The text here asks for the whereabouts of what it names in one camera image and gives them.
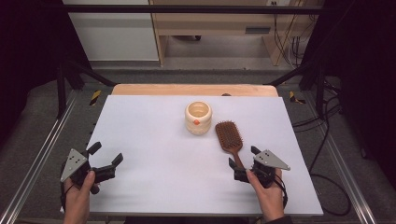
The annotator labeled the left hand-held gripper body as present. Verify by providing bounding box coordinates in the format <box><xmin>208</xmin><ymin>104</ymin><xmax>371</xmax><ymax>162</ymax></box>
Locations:
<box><xmin>60</xmin><ymin>147</ymin><xmax>117</xmax><ymax>188</ymax></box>

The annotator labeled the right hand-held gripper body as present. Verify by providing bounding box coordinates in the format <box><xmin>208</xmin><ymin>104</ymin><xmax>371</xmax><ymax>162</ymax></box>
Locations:
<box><xmin>233</xmin><ymin>149</ymin><xmax>291</xmax><ymax>189</ymax></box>

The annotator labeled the brown wooden hairbrush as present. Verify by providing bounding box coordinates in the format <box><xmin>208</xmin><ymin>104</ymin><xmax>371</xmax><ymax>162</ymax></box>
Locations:
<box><xmin>215</xmin><ymin>120</ymin><xmax>247</xmax><ymax>171</ymax></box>

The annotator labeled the cream cup with orange dot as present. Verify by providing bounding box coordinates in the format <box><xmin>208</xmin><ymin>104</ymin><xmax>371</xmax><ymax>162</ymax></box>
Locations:
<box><xmin>184</xmin><ymin>101</ymin><xmax>213</xmax><ymax>136</ymax></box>

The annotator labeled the person's left hand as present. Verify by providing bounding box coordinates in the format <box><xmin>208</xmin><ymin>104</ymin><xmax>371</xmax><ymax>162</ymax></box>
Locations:
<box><xmin>64</xmin><ymin>170</ymin><xmax>101</xmax><ymax>215</ymax></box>

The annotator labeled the person's right hand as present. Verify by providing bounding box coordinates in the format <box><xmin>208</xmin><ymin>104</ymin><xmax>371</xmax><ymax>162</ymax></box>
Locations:
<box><xmin>245</xmin><ymin>168</ymin><xmax>286</xmax><ymax>217</ymax></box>

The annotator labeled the white board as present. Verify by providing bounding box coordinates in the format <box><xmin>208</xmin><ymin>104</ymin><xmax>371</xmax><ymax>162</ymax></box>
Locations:
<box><xmin>60</xmin><ymin>94</ymin><xmax>324</xmax><ymax>217</ymax></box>

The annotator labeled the yellow black hazard tape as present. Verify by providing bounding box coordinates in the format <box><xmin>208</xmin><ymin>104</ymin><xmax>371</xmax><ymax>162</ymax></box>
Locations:
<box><xmin>289</xmin><ymin>91</ymin><xmax>306</xmax><ymax>105</ymax></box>
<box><xmin>89</xmin><ymin>90</ymin><xmax>103</xmax><ymax>106</ymax></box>

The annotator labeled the black metal stand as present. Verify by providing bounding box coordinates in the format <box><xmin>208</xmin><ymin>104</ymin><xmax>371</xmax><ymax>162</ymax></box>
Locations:
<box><xmin>267</xmin><ymin>59</ymin><xmax>328</xmax><ymax>119</ymax></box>
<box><xmin>56</xmin><ymin>59</ymin><xmax>117</xmax><ymax>119</ymax></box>

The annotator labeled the person's black clothing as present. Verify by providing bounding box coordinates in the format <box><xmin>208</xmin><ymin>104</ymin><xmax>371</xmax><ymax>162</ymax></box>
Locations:
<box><xmin>124</xmin><ymin>216</ymin><xmax>294</xmax><ymax>224</ymax></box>

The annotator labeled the wooden table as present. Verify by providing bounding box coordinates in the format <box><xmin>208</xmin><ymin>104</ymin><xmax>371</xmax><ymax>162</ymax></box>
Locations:
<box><xmin>111</xmin><ymin>83</ymin><xmax>279</xmax><ymax>97</ymax></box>

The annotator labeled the black curtain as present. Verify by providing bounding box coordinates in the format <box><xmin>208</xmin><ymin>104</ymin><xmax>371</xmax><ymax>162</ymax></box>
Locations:
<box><xmin>301</xmin><ymin>0</ymin><xmax>396</xmax><ymax>183</ymax></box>
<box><xmin>0</xmin><ymin>0</ymin><xmax>92</xmax><ymax>147</ymax></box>

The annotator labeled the white cabinet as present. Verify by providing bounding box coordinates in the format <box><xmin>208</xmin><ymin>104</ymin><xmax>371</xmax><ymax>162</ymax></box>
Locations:
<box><xmin>62</xmin><ymin>0</ymin><xmax>160</xmax><ymax>62</ymax></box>

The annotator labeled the light wooden desk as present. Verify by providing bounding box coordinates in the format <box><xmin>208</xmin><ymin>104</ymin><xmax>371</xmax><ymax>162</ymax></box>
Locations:
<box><xmin>148</xmin><ymin>0</ymin><xmax>325</xmax><ymax>67</ymax></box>

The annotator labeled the black horizontal bar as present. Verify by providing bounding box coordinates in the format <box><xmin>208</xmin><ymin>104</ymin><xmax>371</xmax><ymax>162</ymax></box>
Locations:
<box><xmin>62</xmin><ymin>4</ymin><xmax>330</xmax><ymax>15</ymax></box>

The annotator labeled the right hand-held gripper cable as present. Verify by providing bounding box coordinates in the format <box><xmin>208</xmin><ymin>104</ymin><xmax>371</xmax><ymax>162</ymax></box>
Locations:
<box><xmin>274</xmin><ymin>173</ymin><xmax>290</xmax><ymax>209</ymax></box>

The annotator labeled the hand-held gripper cable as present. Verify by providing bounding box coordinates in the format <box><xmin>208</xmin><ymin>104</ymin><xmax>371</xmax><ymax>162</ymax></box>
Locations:
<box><xmin>274</xmin><ymin>173</ymin><xmax>290</xmax><ymax>209</ymax></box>
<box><xmin>60</xmin><ymin>181</ymin><xmax>76</xmax><ymax>213</ymax></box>

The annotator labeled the left hand-held gripper cable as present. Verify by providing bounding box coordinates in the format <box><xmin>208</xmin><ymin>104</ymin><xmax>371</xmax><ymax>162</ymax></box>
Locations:
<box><xmin>60</xmin><ymin>181</ymin><xmax>76</xmax><ymax>213</ymax></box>

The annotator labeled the aluminium rail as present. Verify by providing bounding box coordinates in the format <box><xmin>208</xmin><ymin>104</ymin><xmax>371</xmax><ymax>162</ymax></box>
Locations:
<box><xmin>0</xmin><ymin>91</ymin><xmax>78</xmax><ymax>224</ymax></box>
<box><xmin>321</xmin><ymin>133</ymin><xmax>378</xmax><ymax>224</ymax></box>

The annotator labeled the black floor cable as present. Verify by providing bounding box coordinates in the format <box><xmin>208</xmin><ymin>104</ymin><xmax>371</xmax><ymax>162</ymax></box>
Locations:
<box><xmin>292</xmin><ymin>78</ymin><xmax>353</xmax><ymax>217</ymax></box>

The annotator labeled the bundle of hanging cables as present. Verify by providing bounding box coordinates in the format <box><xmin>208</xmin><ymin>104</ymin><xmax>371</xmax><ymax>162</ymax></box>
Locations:
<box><xmin>270</xmin><ymin>0</ymin><xmax>314</xmax><ymax>69</ymax></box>

